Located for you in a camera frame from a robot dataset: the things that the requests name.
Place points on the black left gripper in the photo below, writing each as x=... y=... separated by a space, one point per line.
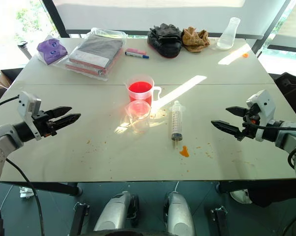
x=43 y=124

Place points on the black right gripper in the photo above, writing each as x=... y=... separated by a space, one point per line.
x=251 y=127

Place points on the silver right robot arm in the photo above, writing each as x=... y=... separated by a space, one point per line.
x=287 y=137

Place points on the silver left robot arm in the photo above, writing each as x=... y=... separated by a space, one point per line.
x=0 y=138

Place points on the clear plastic syringe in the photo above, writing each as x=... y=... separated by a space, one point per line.
x=177 y=120

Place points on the large cup with red liquid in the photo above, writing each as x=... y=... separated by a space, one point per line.
x=140 y=89

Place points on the orange scrap piece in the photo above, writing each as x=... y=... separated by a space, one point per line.
x=184 y=152

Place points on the small orange scrap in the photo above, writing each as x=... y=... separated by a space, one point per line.
x=245 y=55

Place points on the bagged purple object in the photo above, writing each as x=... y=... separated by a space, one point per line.
x=50 y=50

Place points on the black chair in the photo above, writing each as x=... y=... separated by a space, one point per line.
x=291 y=84

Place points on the bagged grey folded cloths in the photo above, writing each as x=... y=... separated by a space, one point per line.
x=96 y=52

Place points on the small clear plastic beaker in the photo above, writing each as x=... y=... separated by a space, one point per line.
x=138 y=118

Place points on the white round floor object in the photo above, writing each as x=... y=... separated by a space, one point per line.
x=240 y=197

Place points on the clear conical flask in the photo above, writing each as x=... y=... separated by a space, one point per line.
x=227 y=39

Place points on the black bag under table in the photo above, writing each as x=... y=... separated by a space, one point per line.
x=273 y=194

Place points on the white floor plug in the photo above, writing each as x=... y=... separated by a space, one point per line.
x=26 y=192

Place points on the crumpled brown cloth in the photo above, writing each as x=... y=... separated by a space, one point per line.
x=194 y=40

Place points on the blue capped marker pen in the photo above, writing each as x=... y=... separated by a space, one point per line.
x=138 y=55

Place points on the pink eraser block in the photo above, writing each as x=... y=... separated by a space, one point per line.
x=138 y=51

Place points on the black stand foot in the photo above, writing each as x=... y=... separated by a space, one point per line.
x=220 y=220
x=79 y=217

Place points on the black gloves pile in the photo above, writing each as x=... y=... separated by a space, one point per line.
x=165 y=41

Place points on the silver robot leg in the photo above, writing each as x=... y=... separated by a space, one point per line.
x=178 y=214
x=116 y=211

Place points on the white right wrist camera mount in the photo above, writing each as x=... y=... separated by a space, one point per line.
x=263 y=103

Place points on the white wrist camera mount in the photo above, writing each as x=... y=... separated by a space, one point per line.
x=27 y=103
x=263 y=103

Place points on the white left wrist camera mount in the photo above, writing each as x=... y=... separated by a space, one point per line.
x=27 y=103

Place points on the black table frame bar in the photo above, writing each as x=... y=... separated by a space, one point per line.
x=232 y=188
x=47 y=188

